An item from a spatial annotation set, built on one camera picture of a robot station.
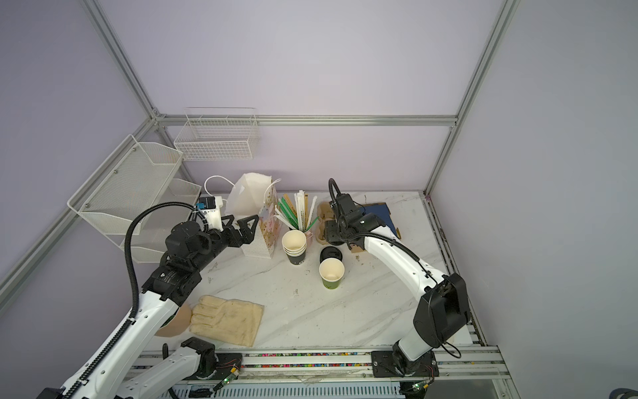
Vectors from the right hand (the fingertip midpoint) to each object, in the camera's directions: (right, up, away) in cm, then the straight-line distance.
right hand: (329, 231), depth 83 cm
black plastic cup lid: (+1, -9, +12) cm, 15 cm away
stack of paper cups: (-13, -6, +8) cm, 17 cm away
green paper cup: (+1, -15, +6) cm, 16 cm away
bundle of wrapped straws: (-13, +6, +12) cm, 19 cm away
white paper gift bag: (-28, +14, +9) cm, 32 cm away
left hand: (-25, +4, -12) cm, 28 cm away
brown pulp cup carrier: (-1, +7, +27) cm, 28 cm away
